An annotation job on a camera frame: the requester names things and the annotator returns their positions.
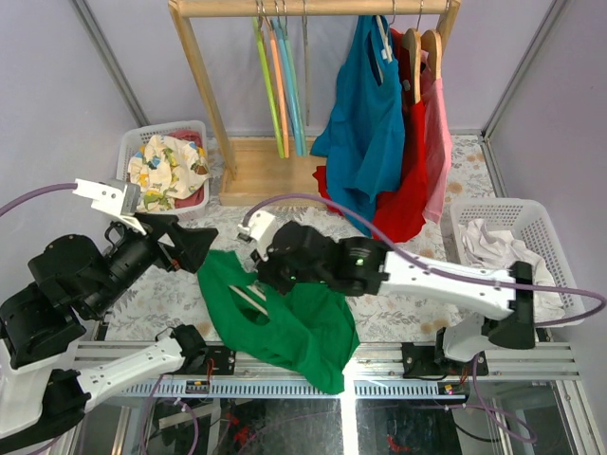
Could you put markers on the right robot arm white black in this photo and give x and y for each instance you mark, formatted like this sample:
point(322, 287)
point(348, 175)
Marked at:
point(500, 301)

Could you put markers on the wooden hanger with pink shirt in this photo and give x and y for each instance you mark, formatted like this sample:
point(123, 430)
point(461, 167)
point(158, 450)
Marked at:
point(430, 42)

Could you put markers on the white hanger with blue shirt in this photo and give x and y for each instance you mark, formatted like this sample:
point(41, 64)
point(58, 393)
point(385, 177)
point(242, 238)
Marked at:
point(383, 29)

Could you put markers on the green t shirt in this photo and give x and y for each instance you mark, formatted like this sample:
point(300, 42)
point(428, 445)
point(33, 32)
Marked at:
point(310, 331)

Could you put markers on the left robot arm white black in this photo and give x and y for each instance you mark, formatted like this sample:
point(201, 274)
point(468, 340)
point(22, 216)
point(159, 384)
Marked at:
point(73, 282)

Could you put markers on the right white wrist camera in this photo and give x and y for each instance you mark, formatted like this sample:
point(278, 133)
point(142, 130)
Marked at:
point(261, 229)

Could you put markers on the teal plastic hanger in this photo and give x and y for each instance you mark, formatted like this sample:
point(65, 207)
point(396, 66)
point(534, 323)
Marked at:
point(295, 86)

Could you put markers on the right white plastic basket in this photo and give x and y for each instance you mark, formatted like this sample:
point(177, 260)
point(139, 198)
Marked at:
point(526, 219)

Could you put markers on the wooden hanger with red shirt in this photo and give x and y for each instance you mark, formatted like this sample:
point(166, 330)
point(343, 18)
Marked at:
point(408, 47)

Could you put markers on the green plastic hanger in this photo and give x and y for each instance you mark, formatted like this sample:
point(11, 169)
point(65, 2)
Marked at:
point(264, 62)

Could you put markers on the wooden clothes rack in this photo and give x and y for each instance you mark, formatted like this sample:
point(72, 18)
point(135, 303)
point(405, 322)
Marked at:
point(253, 169)

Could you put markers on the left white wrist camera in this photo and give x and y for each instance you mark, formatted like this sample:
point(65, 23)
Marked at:
point(117, 199)

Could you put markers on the white plastic basket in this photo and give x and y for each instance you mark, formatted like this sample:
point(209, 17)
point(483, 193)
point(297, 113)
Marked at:
point(134, 139)
point(526, 219)

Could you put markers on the pink t shirt hanging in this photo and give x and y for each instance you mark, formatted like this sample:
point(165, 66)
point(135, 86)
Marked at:
point(437, 139)

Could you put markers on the dark red cloth in basket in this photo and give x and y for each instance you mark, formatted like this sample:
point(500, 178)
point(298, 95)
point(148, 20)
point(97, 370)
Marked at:
point(191, 150)

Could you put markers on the orange plastic hanger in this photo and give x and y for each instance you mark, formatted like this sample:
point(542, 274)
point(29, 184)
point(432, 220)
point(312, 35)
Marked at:
point(278, 91)

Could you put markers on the aluminium mounting rail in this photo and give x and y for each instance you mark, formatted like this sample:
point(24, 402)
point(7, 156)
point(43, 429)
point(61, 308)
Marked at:
point(375, 370)

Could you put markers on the red t shirt hanging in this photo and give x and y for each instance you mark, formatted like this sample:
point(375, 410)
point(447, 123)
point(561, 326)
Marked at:
point(399, 214)

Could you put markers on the blue plastic hanger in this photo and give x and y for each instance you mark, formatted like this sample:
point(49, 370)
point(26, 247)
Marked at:
point(277, 27)

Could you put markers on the white cloth in basket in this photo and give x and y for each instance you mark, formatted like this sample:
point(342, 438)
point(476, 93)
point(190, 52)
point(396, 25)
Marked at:
point(499, 249)

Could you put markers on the left white plastic basket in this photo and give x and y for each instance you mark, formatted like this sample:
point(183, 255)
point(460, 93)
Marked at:
point(134, 139)

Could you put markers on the patterned cream cloth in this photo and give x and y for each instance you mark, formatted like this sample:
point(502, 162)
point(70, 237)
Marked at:
point(160, 173)

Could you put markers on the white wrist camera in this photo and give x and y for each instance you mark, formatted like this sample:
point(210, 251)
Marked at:
point(117, 199)
point(261, 229)

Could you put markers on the cream white hanger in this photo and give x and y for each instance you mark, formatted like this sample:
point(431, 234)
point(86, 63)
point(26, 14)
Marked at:
point(252, 297)

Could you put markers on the blue t shirt hanging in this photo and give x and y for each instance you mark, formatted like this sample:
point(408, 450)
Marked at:
point(363, 141)

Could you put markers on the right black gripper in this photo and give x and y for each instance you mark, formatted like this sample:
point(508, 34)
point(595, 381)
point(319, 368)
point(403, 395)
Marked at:
point(266, 270)

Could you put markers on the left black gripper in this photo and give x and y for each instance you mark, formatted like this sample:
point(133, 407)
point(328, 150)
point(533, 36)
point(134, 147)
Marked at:
point(193, 245)

